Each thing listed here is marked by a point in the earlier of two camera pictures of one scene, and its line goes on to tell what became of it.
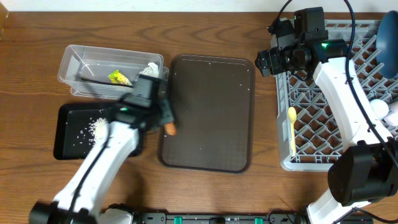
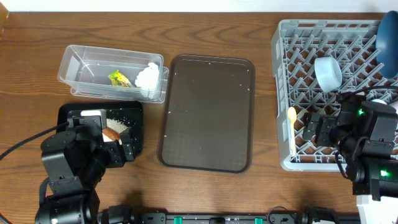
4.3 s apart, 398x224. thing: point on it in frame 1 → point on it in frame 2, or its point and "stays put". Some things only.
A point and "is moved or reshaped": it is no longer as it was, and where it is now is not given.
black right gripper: x=272 y=55 → x=311 y=127
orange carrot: x=170 y=129 is moved or reshaped
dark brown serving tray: x=213 y=100 stays put
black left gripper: x=164 y=117 → x=117 y=160
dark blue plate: x=387 y=43 stays put
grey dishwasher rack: x=308 y=136 stays put
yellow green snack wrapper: x=117 y=77 stays put
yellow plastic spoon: x=292 y=115 stays put
